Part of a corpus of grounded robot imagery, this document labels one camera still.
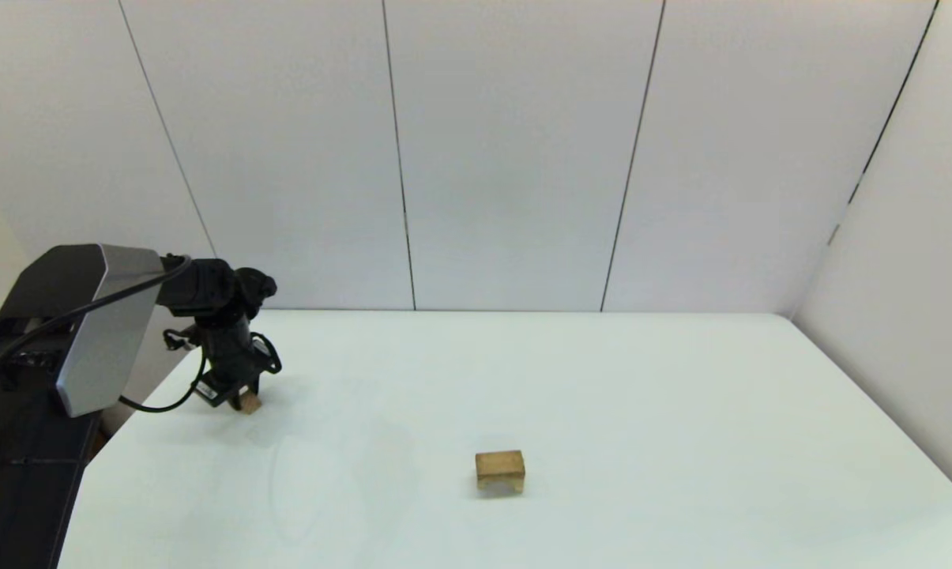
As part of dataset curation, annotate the rectangular wooden building block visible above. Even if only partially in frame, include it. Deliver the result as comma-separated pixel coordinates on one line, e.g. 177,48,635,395
475,450,526,482

